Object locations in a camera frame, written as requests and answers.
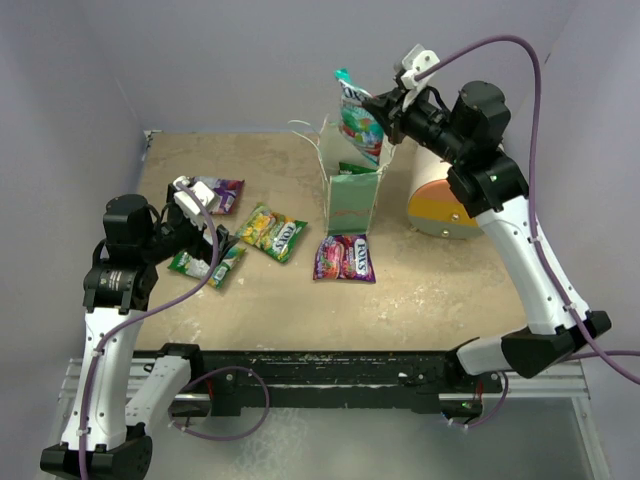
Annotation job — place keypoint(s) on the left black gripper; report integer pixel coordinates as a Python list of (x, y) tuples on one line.
[(199, 247)]

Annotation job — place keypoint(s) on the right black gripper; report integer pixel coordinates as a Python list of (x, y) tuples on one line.
[(388, 107)]

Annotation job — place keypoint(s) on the teal Fox's candy bag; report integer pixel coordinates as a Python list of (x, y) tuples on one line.
[(356, 124)]

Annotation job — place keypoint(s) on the green paper bag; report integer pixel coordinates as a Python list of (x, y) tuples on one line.
[(349, 200)]

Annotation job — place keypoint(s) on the white round drawer box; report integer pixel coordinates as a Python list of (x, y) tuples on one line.
[(432, 208)]

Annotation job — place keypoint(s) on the purple Fox's candy bag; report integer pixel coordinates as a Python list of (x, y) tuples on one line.
[(344, 257)]

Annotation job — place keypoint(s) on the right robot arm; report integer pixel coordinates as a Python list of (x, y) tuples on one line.
[(493, 191)]

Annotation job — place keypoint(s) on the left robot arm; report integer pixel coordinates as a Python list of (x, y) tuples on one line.
[(109, 434)]

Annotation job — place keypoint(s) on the yellow green Fox's candy bag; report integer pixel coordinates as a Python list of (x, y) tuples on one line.
[(273, 233)]

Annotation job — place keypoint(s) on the purple snack packet back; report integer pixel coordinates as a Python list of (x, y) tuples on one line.
[(228, 191)]

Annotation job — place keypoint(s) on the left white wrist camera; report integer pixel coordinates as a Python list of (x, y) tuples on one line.
[(192, 195)]

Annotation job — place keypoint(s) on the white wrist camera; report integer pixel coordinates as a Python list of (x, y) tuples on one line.
[(192, 195), (410, 73)]

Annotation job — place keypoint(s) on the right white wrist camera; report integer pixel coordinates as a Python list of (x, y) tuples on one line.
[(410, 73)]

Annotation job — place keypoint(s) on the black base frame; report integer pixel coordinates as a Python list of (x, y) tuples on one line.
[(423, 382)]

